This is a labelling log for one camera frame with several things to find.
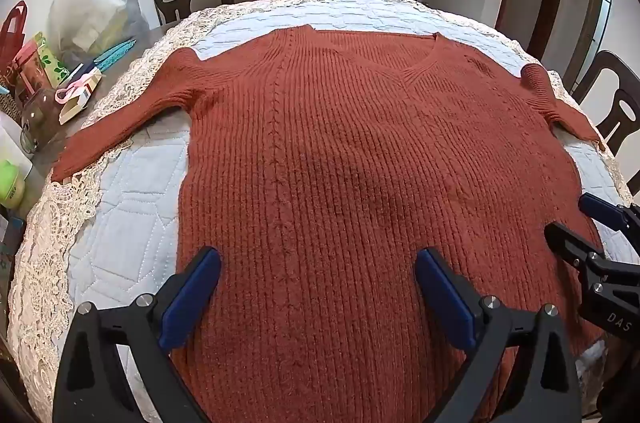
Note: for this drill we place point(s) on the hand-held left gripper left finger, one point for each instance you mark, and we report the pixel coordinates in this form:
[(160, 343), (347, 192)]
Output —
[(192, 298)]

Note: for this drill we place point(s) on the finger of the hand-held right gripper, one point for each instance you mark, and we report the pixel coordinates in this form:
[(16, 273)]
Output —
[(595, 205), (565, 240)]

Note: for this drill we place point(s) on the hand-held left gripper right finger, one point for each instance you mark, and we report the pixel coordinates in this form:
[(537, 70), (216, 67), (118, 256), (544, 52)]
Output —
[(445, 298)]

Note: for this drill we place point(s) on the rust knit sweater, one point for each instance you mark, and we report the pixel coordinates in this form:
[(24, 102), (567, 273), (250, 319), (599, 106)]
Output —
[(325, 178)]

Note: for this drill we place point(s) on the quilted blue blanket lace trim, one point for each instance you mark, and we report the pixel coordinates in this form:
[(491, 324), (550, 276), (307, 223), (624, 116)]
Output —
[(140, 183)]

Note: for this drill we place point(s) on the brown framed glass door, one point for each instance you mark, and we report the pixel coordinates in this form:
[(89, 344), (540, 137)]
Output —
[(595, 23)]

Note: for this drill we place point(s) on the green plastic cup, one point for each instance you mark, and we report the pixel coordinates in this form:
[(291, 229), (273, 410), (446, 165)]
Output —
[(11, 185)]

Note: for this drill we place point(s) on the small box with pink ribbon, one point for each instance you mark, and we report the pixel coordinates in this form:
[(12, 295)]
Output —
[(77, 100)]

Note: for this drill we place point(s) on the glass jar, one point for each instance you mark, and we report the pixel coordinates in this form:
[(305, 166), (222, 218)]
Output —
[(40, 118)]

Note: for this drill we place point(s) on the white plastic container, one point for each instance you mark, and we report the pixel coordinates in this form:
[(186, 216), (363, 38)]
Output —
[(12, 143)]

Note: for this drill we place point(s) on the teal plastic clip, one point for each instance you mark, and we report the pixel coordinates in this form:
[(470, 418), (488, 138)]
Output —
[(115, 53)]

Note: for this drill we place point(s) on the leopard print box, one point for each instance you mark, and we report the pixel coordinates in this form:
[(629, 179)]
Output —
[(7, 103)]

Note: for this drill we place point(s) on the pink lidded bottle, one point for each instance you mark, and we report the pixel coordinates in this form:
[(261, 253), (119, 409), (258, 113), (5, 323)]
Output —
[(27, 73)]

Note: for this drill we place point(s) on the green floral gift bag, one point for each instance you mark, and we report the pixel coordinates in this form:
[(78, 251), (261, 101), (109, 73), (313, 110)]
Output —
[(50, 58)]

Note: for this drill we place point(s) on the red gift bag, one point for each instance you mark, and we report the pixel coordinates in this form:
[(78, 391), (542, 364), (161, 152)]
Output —
[(12, 38)]

